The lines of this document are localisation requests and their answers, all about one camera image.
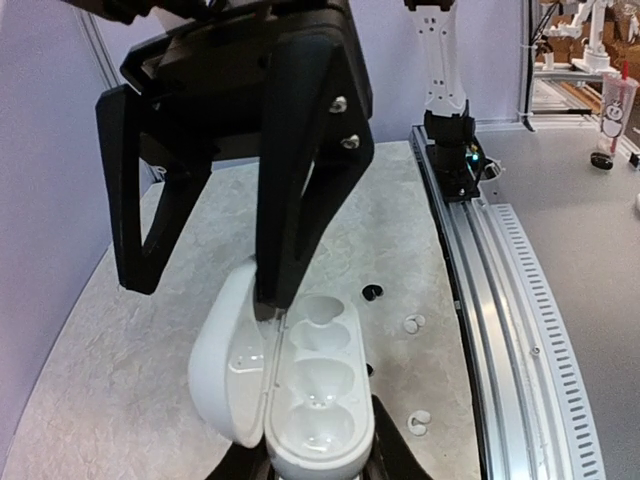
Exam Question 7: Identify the right aluminium frame post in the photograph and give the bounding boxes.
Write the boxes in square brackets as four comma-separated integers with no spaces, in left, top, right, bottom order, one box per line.
[518,0,537,132]

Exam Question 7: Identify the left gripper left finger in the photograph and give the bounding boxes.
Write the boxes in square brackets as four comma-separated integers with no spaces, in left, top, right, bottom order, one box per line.
[207,442,273,480]

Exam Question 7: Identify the aluminium front rail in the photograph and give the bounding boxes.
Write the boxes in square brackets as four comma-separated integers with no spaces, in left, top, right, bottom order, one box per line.
[410,127,606,479]

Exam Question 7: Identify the white earbud charging case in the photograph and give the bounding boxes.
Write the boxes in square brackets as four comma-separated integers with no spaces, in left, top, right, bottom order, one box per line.
[188,257,374,479]

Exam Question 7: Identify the cardboard boxes pile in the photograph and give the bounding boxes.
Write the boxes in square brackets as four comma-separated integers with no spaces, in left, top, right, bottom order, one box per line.
[533,1,639,73]

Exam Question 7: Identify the white earbud left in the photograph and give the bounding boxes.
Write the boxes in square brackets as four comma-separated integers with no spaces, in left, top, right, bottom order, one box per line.
[407,410,432,437]

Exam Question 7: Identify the bubble tea cup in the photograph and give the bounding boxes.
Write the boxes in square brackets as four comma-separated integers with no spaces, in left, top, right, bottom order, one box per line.
[590,60,639,171]

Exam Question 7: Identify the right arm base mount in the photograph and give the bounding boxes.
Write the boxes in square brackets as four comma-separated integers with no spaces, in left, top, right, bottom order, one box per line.
[425,142,503,203]

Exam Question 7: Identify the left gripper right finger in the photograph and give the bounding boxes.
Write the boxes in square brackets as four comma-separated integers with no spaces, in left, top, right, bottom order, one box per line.
[367,395,433,480]

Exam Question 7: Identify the aluminium frame post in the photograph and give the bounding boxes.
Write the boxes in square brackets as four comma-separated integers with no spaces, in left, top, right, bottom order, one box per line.
[75,9,120,89]
[518,0,537,132]

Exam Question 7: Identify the left aluminium frame post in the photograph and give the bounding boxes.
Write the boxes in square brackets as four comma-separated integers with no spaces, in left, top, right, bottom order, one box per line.
[75,9,120,89]

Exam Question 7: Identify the white earbud right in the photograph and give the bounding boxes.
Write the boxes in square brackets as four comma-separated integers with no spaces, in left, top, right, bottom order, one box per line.
[403,314,426,335]

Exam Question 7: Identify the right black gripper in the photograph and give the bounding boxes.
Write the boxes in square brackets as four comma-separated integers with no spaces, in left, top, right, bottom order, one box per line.
[94,0,376,321]

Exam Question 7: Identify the white earbud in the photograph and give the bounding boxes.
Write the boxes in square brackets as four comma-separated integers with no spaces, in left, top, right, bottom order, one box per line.
[407,410,432,437]
[403,314,426,335]

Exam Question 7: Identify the black earbud left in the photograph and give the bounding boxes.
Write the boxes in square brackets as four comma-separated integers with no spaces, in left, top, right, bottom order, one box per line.
[362,284,384,302]

